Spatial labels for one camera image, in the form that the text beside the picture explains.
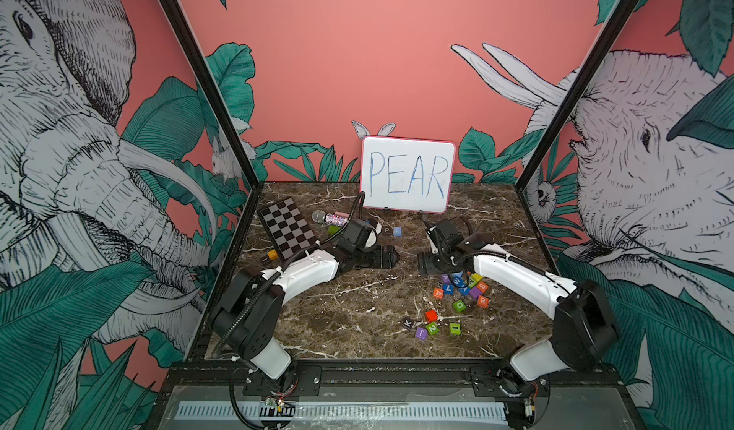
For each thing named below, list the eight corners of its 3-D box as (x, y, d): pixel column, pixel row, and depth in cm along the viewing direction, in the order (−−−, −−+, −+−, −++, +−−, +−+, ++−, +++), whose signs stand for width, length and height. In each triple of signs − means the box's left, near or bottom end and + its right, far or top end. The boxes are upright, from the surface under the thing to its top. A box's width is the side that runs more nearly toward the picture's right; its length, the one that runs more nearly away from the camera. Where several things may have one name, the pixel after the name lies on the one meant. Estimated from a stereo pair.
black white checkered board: (281, 262, 99) (279, 257, 96) (258, 215, 112) (256, 210, 109) (319, 243, 104) (318, 238, 101) (293, 200, 117) (292, 195, 115)
